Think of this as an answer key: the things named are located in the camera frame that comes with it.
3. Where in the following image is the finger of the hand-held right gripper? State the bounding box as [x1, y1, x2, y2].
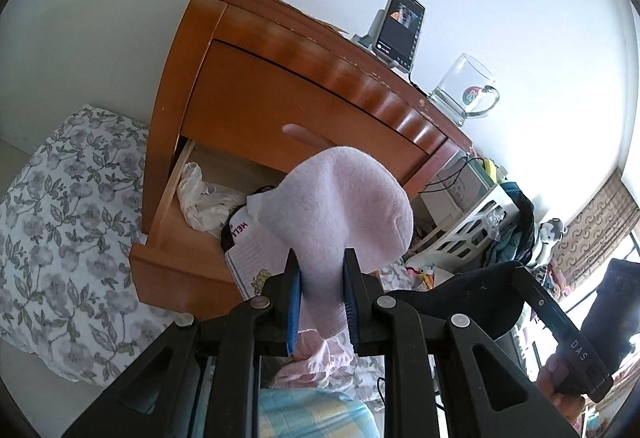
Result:
[510, 265, 562, 325]

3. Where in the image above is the wooden nightstand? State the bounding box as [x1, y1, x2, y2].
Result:
[145, 0, 473, 239]

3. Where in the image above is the pink sock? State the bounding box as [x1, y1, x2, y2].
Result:
[255, 147, 416, 339]

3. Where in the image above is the white crumpled cloth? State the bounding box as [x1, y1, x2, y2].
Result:
[177, 161, 251, 233]

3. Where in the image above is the grey floral bed sheet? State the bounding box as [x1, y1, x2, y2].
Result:
[0, 105, 173, 386]

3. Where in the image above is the closed wooden drawer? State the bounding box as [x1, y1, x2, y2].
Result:
[180, 38, 448, 186]

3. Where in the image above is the black underwear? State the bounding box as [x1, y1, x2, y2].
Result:
[385, 260, 526, 341]

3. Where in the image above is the black cloth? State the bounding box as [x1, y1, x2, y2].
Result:
[220, 185, 281, 251]

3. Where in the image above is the black hanging garment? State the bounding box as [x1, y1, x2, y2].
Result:
[580, 258, 640, 366]

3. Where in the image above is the white laundry basket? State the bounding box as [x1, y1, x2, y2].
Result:
[410, 183, 521, 269]

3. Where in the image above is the black smartphone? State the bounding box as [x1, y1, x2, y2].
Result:
[375, 0, 426, 63]

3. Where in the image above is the white printed sock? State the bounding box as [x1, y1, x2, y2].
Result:
[222, 195, 291, 303]

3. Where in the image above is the colourful small cloth pile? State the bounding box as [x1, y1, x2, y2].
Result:
[407, 265, 436, 291]

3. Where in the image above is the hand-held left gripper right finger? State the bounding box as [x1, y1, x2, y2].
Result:
[342, 249, 581, 438]

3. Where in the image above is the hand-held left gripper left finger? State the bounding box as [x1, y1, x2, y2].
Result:
[62, 248, 303, 438]

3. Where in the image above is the grey plush toy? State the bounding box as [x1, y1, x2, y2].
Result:
[530, 218, 568, 266]

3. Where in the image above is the glass mug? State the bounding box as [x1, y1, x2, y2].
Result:
[429, 52, 501, 126]

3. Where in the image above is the grey phone stand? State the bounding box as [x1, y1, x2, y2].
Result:
[351, 10, 408, 71]

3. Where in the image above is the brown patterned curtain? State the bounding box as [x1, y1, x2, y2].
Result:
[550, 173, 640, 279]

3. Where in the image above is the dark clothes pile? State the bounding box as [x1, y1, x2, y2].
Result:
[487, 180, 538, 269]

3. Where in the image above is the white storage box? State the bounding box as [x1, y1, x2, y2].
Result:
[420, 153, 501, 219]

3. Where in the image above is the person's right hand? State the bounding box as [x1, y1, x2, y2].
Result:
[537, 352, 601, 438]

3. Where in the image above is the wooden drawer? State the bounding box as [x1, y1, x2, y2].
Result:
[180, 38, 448, 186]
[129, 138, 301, 321]

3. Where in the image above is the light blue checked blanket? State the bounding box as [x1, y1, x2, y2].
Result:
[257, 388, 376, 438]

